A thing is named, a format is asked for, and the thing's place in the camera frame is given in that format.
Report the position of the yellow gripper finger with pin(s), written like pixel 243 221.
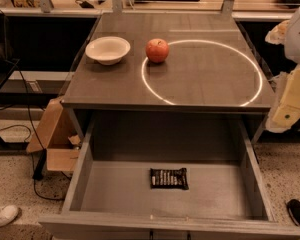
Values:
pixel 277 34
pixel 288 111

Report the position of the black rxbar chocolate wrapper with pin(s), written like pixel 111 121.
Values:
pixel 169 179

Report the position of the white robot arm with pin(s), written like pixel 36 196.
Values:
pixel 292 52

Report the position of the grey open drawer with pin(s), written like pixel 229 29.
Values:
pixel 110 197

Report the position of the red apple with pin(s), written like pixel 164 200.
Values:
pixel 157 50

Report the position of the white ceramic bowl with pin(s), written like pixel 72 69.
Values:
pixel 107 50

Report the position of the brown cardboard box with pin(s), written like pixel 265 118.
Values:
pixel 56 135

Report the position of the white sneaker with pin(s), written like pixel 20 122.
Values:
pixel 8 214

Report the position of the black drawer handle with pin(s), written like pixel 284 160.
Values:
pixel 169 235

